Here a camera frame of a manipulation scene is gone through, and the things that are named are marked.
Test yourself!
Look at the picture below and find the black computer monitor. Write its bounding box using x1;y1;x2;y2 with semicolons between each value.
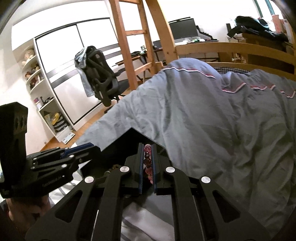
168;18;200;41

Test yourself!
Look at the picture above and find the yellow object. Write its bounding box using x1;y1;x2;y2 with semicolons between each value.
50;112;62;124

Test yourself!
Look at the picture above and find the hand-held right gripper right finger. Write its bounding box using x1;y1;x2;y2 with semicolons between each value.
153;145;271;241

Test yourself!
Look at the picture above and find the white open shelf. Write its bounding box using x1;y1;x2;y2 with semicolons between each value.
13;39;75;142

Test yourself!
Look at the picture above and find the white bathroom scale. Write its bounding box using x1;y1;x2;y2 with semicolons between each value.
62;132;76;143

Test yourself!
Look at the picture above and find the wooden loft bed frame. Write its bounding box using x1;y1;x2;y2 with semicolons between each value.
143;0;296;81

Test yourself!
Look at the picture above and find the red pink bead bracelet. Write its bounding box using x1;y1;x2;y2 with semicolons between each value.
143;143;153;185

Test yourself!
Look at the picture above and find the person's left hand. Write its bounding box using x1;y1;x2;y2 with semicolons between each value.
6;196;51;233

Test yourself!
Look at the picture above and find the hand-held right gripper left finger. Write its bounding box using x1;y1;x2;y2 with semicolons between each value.
25;143;144;241

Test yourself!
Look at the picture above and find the checkered cloth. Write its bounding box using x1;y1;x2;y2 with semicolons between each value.
212;66;253;75

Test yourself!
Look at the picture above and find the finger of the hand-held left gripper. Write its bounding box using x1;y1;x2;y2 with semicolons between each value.
60;143;95;156
26;146;102;175

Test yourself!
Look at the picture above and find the blue grey quilt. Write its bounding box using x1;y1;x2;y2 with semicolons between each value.
76;58;296;240

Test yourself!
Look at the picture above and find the white sliding door wardrobe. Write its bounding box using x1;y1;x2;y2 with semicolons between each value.
33;17;121;126

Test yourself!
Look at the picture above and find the black backpack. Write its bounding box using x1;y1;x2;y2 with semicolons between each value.
228;15;290;44

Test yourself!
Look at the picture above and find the dark small desk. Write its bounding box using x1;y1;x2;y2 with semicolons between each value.
115;52;149;70

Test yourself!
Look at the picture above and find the white striped bed sheet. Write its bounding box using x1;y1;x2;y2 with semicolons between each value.
0;142;175;241

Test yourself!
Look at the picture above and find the black office chair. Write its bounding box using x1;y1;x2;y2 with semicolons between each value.
86;46;130;114

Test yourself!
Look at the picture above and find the black box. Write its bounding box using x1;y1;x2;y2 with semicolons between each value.
77;127;171;181

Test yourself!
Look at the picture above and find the beige plush toy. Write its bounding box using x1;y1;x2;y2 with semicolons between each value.
24;49;36;61

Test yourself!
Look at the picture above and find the denim jacket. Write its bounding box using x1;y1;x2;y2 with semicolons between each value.
74;47;96;98

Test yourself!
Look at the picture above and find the wooden ladder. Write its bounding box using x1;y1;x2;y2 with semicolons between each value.
108;0;158;91

